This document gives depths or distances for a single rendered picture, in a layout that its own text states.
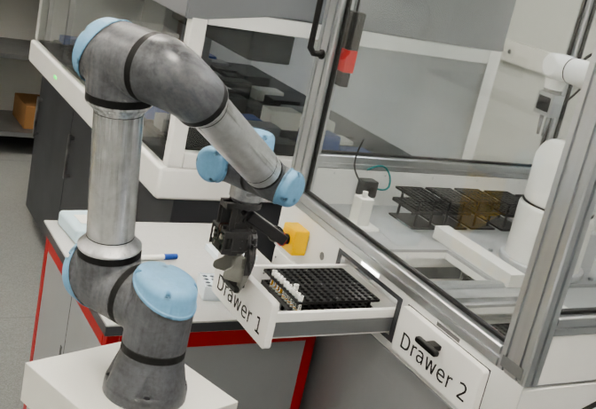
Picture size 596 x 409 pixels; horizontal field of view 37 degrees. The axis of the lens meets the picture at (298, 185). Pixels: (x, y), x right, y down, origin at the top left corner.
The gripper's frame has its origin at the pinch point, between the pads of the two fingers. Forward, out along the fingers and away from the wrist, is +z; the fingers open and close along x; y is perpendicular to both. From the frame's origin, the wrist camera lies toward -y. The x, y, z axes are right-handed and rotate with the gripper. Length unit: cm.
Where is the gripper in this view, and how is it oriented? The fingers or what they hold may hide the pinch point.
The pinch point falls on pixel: (237, 283)
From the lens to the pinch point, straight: 199.3
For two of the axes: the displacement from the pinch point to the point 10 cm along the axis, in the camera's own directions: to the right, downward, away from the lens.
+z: -2.1, 9.4, 2.8
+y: -8.6, -0.4, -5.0
